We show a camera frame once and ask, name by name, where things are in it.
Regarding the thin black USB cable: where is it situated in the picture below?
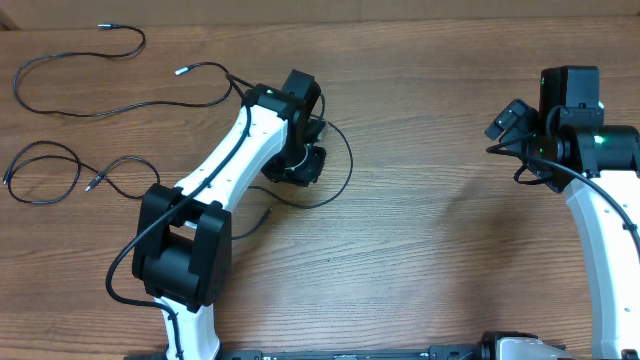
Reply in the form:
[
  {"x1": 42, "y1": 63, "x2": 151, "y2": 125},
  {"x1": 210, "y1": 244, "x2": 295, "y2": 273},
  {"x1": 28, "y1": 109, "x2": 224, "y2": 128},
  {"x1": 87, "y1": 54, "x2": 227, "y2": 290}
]
[{"x1": 230, "y1": 113, "x2": 355, "y2": 241}]

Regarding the thick black cable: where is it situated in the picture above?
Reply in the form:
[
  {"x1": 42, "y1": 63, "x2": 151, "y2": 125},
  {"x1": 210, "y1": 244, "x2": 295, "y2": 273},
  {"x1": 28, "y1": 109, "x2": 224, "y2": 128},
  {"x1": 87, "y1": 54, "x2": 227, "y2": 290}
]
[{"x1": 12, "y1": 23, "x2": 234, "y2": 119}]

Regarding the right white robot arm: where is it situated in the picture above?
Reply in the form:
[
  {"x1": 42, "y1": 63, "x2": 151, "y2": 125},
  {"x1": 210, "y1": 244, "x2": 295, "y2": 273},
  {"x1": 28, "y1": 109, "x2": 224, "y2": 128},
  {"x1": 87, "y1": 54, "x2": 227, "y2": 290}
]
[{"x1": 485, "y1": 66, "x2": 639, "y2": 359}]

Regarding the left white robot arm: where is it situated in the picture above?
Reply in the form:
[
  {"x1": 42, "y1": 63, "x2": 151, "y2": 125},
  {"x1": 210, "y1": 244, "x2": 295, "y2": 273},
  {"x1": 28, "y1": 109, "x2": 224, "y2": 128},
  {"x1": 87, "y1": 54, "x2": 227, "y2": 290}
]
[{"x1": 130, "y1": 70, "x2": 326, "y2": 359}]

